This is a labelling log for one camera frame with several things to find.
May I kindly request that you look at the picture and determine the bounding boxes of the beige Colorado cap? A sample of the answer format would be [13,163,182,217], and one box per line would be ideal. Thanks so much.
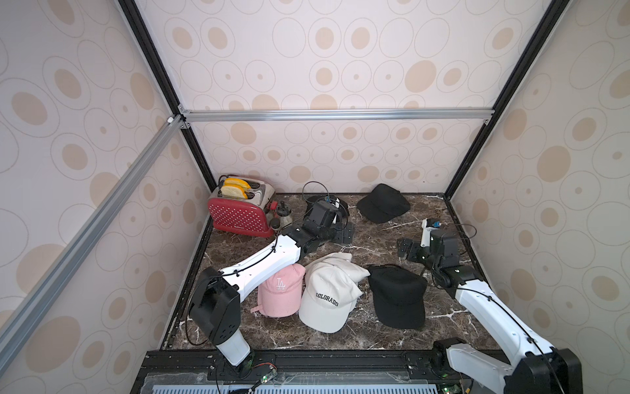
[299,263,362,333]

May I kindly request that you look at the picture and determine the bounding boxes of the pink cap with logo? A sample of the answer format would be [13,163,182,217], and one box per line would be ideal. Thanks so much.
[250,264,305,318]

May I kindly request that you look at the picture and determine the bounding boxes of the black cap white patch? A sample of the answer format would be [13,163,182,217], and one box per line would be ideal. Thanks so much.
[304,195,354,246]

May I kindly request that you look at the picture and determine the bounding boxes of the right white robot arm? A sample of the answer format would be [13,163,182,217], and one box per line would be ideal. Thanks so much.
[397,228,583,393]

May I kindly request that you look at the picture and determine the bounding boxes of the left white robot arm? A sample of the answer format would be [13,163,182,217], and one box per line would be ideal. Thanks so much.
[188,197,353,369]

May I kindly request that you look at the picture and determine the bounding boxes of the red polka dot toaster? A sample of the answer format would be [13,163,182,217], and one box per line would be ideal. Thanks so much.
[208,175,276,238]

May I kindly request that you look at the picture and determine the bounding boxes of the yellow toast slices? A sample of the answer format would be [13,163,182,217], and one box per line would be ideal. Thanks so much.
[220,177,254,200]

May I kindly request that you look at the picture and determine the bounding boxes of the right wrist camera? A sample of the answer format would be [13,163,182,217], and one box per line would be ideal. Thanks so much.
[421,218,441,248]

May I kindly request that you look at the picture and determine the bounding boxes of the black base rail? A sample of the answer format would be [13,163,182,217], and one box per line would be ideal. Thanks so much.
[131,350,481,393]

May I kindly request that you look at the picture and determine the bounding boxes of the horizontal aluminium frame bar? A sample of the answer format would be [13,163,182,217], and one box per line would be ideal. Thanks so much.
[184,108,495,122]

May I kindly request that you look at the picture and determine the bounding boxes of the left aluminium frame bar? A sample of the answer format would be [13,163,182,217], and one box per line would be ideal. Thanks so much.
[1,115,184,373]

